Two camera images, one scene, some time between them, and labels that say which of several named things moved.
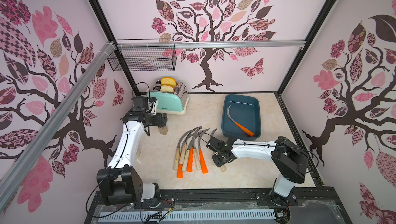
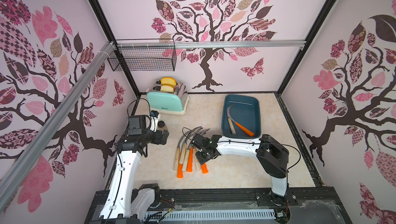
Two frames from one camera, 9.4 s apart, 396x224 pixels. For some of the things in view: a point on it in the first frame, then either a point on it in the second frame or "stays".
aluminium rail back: x=210 y=44 stays
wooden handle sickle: x=223 y=168 → x=230 y=121
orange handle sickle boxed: x=245 y=129 stays
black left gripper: x=157 y=122 → x=158 y=133
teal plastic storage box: x=241 y=117 stays
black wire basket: x=144 y=59 stays
